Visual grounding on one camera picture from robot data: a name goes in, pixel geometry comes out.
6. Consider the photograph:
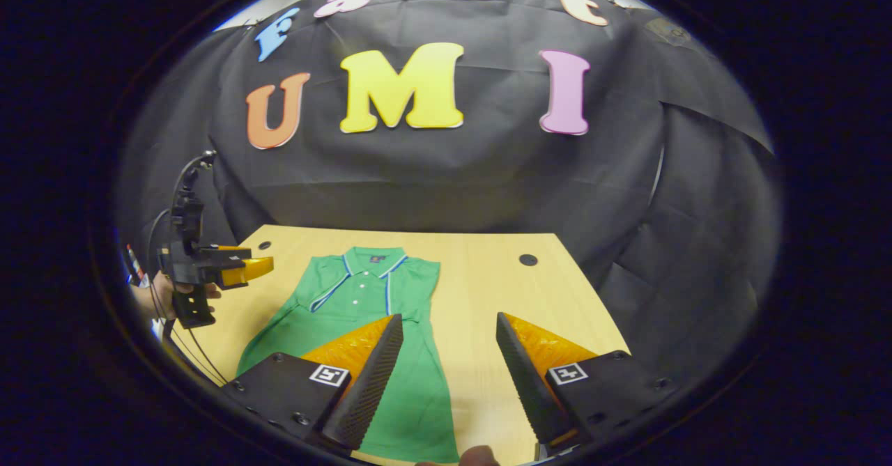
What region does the black cable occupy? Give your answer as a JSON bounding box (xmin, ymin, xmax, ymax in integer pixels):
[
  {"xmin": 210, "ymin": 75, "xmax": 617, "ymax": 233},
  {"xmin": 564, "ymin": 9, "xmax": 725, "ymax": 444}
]
[{"xmin": 145, "ymin": 151, "xmax": 229, "ymax": 385}]

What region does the red capped plastic bottle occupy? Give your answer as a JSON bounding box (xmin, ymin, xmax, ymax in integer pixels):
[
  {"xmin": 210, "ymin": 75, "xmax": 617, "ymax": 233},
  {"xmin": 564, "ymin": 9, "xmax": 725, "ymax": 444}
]
[{"xmin": 125, "ymin": 243, "xmax": 146, "ymax": 287}]

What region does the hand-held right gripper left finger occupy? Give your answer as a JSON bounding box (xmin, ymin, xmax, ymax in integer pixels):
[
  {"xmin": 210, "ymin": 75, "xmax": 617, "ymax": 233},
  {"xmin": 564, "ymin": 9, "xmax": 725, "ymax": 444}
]
[{"xmin": 222, "ymin": 313, "xmax": 405, "ymax": 451}]

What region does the green T-shirt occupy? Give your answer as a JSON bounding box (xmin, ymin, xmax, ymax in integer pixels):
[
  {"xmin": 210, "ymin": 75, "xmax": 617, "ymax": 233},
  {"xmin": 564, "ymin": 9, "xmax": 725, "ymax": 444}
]
[{"xmin": 236, "ymin": 246, "xmax": 461, "ymax": 464}]

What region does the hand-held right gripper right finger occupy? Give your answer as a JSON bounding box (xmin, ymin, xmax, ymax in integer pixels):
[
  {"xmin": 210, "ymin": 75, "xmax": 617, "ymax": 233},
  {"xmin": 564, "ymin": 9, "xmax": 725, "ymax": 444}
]
[{"xmin": 496, "ymin": 311, "xmax": 680, "ymax": 449}]

